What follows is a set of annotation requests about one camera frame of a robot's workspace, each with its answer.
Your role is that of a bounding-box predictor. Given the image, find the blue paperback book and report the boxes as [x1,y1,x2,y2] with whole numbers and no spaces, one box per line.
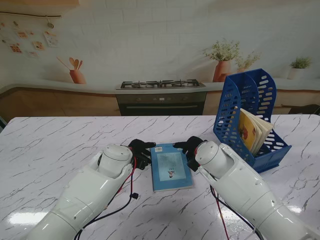
[149,143,195,193]

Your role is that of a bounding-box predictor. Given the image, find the red and black left arm cables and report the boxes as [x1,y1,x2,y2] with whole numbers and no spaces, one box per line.
[74,159,140,240]

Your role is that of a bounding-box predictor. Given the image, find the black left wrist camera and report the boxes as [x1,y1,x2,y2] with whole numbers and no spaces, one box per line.
[136,156,151,171]

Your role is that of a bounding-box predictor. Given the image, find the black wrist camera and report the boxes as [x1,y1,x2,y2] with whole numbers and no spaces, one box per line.
[136,156,151,171]
[186,157,201,172]

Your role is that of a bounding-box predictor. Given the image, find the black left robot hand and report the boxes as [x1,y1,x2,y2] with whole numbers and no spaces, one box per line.
[128,139,157,165]

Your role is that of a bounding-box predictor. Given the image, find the blue perforated plastic file rack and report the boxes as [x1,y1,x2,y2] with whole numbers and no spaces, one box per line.
[212,67,293,173]

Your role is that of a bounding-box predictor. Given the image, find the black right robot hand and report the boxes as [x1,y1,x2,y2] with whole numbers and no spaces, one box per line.
[173,136,208,162]

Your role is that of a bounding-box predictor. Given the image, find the red and black right arm cables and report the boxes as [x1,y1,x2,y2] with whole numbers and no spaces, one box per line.
[209,186,263,240]

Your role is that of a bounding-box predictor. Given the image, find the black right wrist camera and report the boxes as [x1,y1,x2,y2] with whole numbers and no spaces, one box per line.
[186,157,201,172]

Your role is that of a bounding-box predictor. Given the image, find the yellow and white paperback book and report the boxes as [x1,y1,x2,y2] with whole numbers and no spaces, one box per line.
[236,107,275,156]

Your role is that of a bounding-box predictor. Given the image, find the red and black arm cables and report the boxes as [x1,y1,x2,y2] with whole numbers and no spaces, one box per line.
[209,186,263,240]
[74,159,140,240]

